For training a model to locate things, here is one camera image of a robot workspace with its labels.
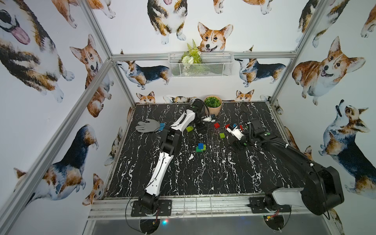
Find dark green lego brick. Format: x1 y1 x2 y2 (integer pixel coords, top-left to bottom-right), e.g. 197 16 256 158
196 146 204 152

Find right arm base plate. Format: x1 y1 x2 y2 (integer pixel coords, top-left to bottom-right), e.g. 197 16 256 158
247 196 291 213

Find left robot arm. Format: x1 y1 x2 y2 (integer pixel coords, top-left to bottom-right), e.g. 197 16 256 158
138 99 212 215

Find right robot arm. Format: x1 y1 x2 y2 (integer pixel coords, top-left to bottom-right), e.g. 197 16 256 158
225 119 344 215

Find grey work glove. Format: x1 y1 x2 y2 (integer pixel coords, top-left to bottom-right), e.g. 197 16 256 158
136 118 165 133

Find green fern plant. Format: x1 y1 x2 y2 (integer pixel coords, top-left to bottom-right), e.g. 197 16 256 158
181 40 202 65

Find aluminium front rail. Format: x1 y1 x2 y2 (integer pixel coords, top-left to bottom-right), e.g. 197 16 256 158
86 193 327 221

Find large beige plant pot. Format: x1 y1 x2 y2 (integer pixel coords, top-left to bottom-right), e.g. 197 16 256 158
204 96 223 116

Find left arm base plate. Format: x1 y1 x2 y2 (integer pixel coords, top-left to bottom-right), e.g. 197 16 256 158
131 200 172 217

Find white wire basket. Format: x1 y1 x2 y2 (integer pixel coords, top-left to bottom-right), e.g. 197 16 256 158
168 52 235 78

